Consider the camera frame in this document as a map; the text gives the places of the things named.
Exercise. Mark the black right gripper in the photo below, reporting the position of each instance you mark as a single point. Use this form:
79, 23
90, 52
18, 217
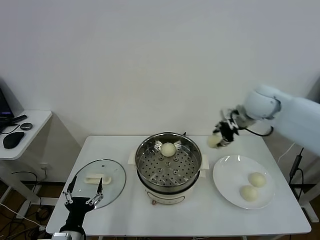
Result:
230, 132

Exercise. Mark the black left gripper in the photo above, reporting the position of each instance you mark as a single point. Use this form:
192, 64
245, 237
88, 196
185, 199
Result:
77, 206

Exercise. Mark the white steamed baozi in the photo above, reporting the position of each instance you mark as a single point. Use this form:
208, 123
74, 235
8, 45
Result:
168, 149
256, 179
213, 141
248, 193

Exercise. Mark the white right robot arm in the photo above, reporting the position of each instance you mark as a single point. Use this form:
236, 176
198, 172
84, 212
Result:
260, 105

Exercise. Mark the stainless steel steamer basket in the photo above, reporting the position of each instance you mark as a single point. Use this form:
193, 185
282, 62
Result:
169, 175

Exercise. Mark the white round plate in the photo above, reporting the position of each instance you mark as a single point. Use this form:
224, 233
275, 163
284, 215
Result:
227, 175

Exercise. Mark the white side table with mouse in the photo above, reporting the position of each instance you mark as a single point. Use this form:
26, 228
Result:
37, 130

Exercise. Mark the cream electric cooking pot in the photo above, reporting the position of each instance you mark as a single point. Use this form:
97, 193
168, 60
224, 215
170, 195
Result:
165, 197

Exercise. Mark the grey round disc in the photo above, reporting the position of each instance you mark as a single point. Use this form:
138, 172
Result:
26, 126

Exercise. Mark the black computer mouse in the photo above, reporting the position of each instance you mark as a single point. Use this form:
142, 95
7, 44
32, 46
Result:
13, 140

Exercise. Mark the black remote control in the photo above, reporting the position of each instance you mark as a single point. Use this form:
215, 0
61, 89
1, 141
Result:
20, 118

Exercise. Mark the dark-screen laptop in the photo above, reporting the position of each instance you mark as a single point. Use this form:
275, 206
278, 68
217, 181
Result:
3, 102

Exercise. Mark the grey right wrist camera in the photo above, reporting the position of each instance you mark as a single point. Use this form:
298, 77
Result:
228, 117

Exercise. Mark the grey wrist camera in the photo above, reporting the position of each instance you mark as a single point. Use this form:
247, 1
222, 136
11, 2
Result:
228, 117
61, 235

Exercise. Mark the white wall socket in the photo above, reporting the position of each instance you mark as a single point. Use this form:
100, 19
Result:
44, 165

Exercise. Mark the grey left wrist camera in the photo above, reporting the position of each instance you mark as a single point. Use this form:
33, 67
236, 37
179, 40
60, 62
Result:
61, 235

